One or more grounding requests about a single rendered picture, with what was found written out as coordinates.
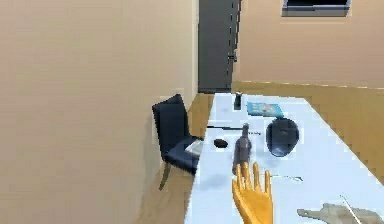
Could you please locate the dark wine bottle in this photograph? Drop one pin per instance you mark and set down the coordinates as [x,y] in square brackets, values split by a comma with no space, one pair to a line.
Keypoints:
[242,148]

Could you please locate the dark blue chair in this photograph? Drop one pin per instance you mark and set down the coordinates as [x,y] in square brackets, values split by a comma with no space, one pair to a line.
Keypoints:
[173,133]

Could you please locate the dark blue bowl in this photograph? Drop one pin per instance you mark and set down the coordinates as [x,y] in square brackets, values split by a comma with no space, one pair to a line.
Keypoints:
[282,136]

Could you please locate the dark grey room door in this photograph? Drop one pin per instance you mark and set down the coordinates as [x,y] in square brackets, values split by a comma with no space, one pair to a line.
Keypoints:
[215,46]

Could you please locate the black pencil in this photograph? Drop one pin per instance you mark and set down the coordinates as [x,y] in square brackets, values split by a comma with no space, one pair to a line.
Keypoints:
[223,127]

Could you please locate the thin grey knife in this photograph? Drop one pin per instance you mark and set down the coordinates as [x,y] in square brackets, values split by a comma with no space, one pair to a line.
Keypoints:
[286,177]

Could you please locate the white dining table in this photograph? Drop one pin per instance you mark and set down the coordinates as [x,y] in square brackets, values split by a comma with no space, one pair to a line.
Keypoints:
[316,160]

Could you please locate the white cloth on chair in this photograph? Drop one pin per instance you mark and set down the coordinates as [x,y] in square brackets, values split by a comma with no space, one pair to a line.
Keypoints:
[195,147]

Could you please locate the small black round object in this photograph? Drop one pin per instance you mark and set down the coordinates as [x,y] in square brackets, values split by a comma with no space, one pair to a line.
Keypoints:
[220,143]

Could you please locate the yellow hand statue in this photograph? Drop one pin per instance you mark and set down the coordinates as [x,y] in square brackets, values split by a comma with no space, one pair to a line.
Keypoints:
[253,200]

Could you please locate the blue book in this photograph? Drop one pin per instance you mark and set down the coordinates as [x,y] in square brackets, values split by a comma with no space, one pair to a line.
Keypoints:
[265,109]

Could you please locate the small black shaker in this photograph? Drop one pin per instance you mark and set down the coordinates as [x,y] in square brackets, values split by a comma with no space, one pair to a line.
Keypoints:
[238,100]

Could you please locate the dark framed window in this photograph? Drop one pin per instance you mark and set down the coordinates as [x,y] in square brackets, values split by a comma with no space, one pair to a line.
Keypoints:
[316,7]

